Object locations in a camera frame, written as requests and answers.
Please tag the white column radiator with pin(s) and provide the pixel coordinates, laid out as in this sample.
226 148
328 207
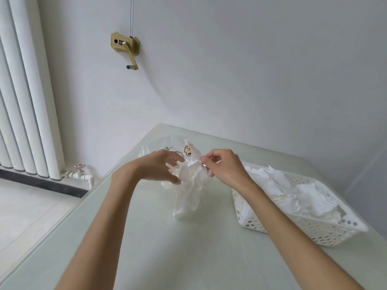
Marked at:
27 102

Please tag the white perforated plastic basket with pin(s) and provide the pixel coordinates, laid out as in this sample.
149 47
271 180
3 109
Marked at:
326 235

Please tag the clear bear-print plastic bag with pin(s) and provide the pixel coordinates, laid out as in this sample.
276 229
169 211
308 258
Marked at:
157 147

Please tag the stack of white gloves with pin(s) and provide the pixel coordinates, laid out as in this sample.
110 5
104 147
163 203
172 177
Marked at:
302 196

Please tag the person's left forearm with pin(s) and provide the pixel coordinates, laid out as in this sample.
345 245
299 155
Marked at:
96 241

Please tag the person's left hand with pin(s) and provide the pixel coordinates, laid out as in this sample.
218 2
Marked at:
151 169

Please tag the person's right hand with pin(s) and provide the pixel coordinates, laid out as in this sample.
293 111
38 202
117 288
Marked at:
229 170

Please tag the white radiator valve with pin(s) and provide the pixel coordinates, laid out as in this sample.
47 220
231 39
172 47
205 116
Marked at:
78 173

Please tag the brass wall crank winch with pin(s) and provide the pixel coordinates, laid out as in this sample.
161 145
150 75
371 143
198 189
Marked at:
133 45

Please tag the person's right forearm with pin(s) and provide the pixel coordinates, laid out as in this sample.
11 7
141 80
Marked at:
299 241

